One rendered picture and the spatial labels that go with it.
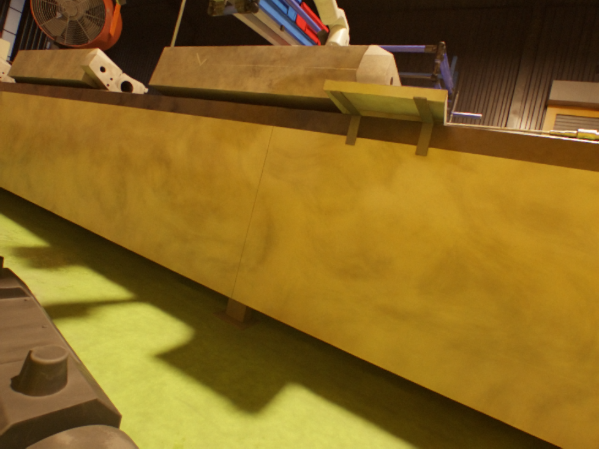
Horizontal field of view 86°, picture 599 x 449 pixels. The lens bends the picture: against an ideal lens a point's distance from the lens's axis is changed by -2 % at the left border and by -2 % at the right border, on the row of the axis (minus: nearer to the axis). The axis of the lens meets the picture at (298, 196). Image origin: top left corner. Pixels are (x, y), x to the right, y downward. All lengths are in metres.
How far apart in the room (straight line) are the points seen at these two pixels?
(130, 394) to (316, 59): 1.06
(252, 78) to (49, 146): 1.38
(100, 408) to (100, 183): 1.42
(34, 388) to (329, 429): 0.61
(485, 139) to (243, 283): 0.85
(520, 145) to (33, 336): 1.04
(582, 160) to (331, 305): 0.73
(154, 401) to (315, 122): 0.85
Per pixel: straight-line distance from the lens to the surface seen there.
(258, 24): 1.62
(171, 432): 0.79
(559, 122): 11.98
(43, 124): 2.44
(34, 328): 0.68
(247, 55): 1.38
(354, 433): 0.91
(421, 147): 0.97
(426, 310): 0.96
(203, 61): 1.51
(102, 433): 0.47
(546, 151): 0.98
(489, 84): 12.33
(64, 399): 0.49
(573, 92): 11.84
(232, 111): 1.29
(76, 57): 2.36
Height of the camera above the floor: 0.49
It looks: level
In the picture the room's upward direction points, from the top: 14 degrees clockwise
